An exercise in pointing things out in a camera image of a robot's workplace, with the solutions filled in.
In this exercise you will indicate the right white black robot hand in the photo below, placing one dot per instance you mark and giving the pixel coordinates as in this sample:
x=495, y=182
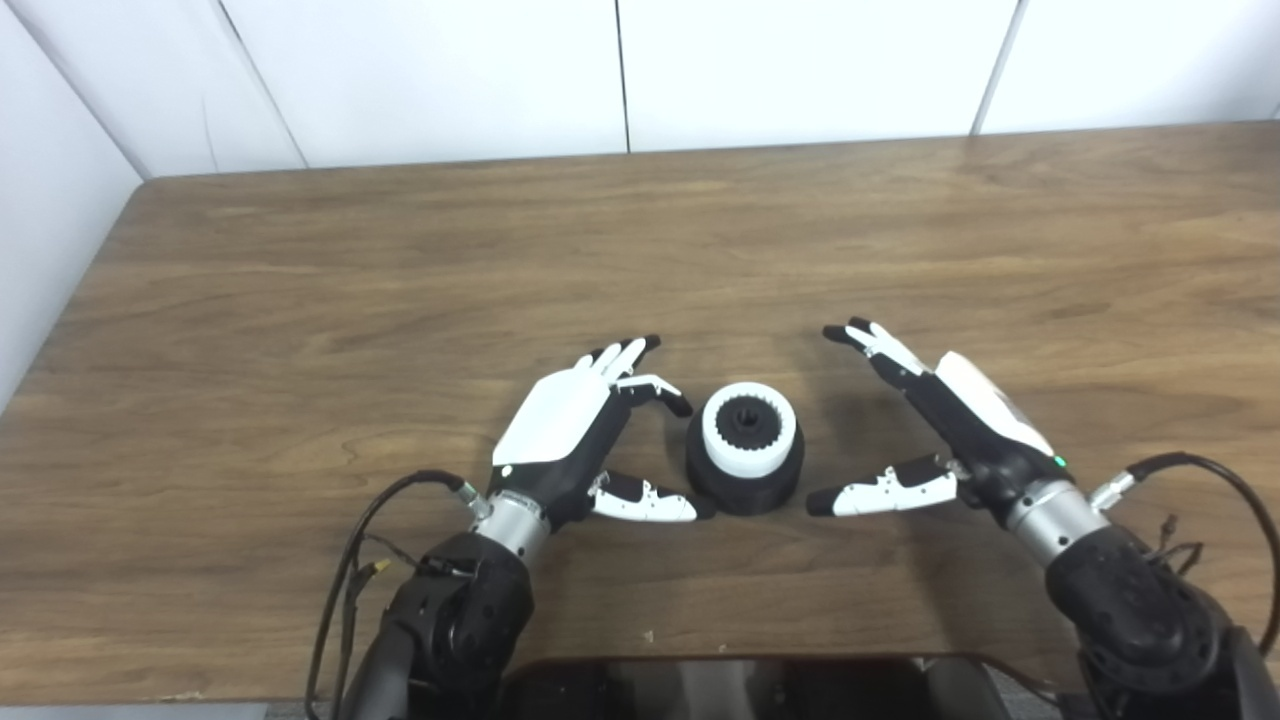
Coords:
x=980, y=420

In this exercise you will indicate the round black plastic part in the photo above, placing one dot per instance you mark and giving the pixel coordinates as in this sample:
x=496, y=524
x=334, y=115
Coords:
x=745, y=492

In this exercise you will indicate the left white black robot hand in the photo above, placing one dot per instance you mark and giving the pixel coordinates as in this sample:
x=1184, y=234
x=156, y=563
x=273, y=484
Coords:
x=555, y=420

